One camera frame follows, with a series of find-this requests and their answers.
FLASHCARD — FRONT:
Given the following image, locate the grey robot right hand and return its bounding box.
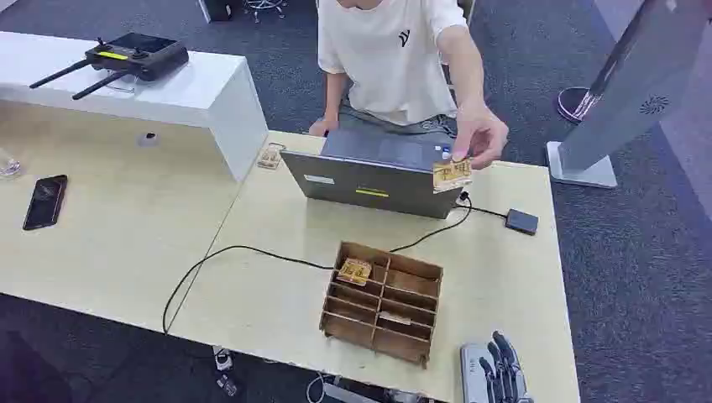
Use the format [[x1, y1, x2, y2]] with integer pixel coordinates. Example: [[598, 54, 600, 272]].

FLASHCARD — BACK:
[[460, 331, 536, 403]]

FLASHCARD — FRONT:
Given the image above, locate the person's left hand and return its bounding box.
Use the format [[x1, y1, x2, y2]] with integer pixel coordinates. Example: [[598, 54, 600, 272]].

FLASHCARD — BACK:
[[451, 102, 510, 170]]

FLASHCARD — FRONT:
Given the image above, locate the person's right hand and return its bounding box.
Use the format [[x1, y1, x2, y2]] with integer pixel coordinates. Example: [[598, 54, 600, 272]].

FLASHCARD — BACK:
[[308, 117, 340, 139]]

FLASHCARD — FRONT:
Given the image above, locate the yellow printed card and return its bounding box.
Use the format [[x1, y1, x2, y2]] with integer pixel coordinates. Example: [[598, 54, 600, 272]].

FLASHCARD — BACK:
[[432, 158, 474, 194], [337, 258, 373, 287]]

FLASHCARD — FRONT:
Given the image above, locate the grey laptop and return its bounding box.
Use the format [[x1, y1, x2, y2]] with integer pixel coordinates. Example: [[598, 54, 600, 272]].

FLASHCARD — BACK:
[[280, 128, 465, 220]]

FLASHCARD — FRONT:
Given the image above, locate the person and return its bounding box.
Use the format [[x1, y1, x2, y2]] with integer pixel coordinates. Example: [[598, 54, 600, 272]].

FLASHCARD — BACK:
[[308, 0, 510, 170]]

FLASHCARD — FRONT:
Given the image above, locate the small black adapter box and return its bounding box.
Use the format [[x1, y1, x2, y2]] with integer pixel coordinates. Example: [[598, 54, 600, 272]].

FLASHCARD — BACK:
[[505, 208, 540, 237]]

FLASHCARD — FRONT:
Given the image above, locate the wooden divided card box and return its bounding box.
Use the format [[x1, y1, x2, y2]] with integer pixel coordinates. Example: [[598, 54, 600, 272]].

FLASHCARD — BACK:
[[318, 240, 445, 369]]

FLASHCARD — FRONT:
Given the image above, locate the chair base with castors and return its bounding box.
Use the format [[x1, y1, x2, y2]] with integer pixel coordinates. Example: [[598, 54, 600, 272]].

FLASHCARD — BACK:
[[243, 0, 289, 24]]

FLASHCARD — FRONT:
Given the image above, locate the white desk riser shelf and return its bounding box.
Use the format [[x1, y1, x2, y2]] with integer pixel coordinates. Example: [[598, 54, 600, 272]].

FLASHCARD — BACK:
[[0, 30, 270, 184]]

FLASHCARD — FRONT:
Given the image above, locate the grey floor stand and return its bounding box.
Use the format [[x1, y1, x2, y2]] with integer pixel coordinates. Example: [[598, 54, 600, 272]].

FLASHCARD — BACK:
[[546, 0, 712, 189]]

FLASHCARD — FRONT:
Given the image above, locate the black floor box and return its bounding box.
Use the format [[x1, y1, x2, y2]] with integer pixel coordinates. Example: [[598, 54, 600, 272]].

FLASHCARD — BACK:
[[198, 0, 243, 24]]

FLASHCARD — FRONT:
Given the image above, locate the black remote controller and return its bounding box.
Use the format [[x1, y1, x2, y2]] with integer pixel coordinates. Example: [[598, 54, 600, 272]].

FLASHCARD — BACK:
[[29, 32, 191, 102]]

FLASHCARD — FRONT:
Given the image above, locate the black plug adapter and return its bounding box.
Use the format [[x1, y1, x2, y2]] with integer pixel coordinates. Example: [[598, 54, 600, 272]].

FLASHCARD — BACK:
[[215, 374, 241, 398]]

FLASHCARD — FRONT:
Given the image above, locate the black smartphone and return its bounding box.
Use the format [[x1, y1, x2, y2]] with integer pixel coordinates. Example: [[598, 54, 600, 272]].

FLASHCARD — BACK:
[[22, 174, 69, 232]]

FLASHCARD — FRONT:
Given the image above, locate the clear glass object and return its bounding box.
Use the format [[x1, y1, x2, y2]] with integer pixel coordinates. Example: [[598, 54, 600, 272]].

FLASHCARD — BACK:
[[0, 147, 24, 181]]

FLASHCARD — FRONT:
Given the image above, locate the short black cable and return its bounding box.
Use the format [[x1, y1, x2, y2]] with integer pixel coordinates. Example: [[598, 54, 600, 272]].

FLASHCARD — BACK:
[[456, 203, 510, 219]]

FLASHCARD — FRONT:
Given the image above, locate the round black post base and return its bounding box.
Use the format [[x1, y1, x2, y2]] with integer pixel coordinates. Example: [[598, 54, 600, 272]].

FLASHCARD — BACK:
[[557, 86, 599, 124]]

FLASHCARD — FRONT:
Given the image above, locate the long black cable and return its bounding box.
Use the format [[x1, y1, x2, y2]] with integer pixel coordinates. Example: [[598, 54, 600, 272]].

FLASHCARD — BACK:
[[162, 192, 474, 335]]

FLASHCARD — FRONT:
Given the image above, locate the white cable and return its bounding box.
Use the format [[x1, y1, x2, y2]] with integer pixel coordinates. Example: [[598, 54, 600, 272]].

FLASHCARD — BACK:
[[305, 372, 327, 403]]

